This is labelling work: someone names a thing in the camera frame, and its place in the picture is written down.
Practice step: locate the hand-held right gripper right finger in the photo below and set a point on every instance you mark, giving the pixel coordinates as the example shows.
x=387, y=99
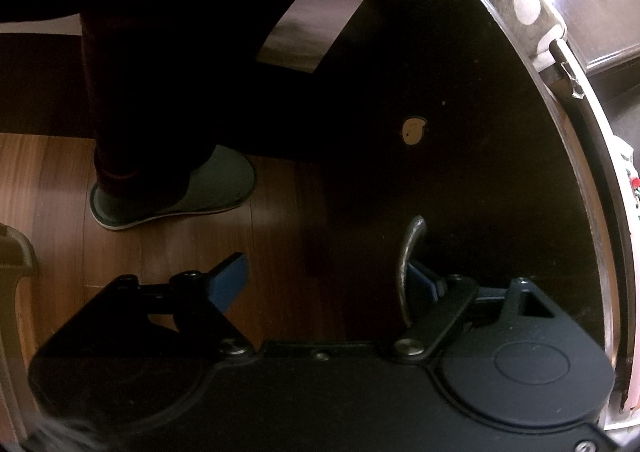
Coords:
x=422, y=284

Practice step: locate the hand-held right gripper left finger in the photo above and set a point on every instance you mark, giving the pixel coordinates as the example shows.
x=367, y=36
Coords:
x=229, y=282

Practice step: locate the dark wooden cabinet door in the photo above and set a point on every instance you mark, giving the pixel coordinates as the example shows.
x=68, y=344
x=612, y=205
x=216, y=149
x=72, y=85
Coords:
x=475, y=157

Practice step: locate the grey slipper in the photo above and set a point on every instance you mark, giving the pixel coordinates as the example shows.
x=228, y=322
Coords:
x=210, y=187

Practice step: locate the tan round sticker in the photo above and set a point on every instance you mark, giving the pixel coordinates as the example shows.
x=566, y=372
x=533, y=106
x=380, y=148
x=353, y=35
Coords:
x=412, y=130

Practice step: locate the person's leg in dark pants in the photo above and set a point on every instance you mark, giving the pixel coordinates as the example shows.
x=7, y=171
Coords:
x=150, y=82

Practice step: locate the clear tape piece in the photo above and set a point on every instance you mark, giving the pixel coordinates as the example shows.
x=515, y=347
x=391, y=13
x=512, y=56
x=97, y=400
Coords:
x=572, y=82

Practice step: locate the grey purple bedding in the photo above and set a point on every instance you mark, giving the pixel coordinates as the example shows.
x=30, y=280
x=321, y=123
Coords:
x=305, y=27

